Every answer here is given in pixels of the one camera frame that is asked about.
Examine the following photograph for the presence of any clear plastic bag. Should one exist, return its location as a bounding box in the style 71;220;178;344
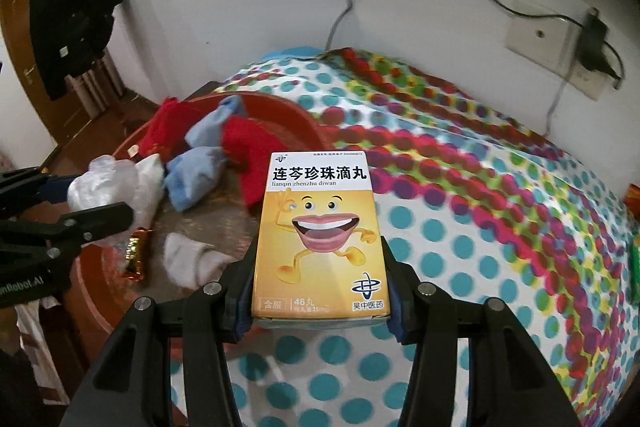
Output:
66;155;141;248

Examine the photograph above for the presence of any blue cloth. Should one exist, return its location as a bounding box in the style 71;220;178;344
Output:
262;49;331;60

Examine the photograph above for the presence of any polka dot tablecloth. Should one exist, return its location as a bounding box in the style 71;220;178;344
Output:
170;48;640;427

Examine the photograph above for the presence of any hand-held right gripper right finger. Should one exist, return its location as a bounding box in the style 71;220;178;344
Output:
380;237;583;427

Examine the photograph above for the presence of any black charger output cable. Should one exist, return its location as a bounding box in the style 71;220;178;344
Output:
545;74;568;130

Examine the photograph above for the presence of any black hanging garment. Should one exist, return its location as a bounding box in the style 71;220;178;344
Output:
27;0;123;102

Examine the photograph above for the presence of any round red worn tray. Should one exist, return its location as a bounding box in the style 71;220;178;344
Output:
67;93;327;353

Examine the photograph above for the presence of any black charger adapter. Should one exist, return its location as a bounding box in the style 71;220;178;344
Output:
575;7;611;72

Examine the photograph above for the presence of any brown wooden door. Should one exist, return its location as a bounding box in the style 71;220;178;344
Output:
0;0;86;152

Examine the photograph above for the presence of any red black candy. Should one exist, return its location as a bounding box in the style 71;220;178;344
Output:
121;227;152;282

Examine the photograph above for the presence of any black plug with cable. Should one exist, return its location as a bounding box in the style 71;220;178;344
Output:
597;37;626;90

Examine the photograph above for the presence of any light blue sock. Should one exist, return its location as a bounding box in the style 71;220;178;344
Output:
185;94;246;148
165;146;226;212

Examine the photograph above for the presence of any yellow cartoon medicine box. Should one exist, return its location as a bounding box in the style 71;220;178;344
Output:
250;151;392;330

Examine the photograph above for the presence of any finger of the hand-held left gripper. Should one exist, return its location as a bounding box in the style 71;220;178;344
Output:
0;166;76;210
0;201;135;261

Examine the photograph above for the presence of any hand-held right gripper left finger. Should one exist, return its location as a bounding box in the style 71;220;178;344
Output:
60;239;261;427

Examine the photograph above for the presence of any red embroidered sock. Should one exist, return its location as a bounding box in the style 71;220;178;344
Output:
140;97;201;160
220;117;281;210

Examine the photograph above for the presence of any large white sock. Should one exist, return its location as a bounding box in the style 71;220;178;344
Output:
162;232;233;290

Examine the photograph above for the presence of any white wall coax socket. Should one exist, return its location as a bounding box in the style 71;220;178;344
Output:
505;0;583;68

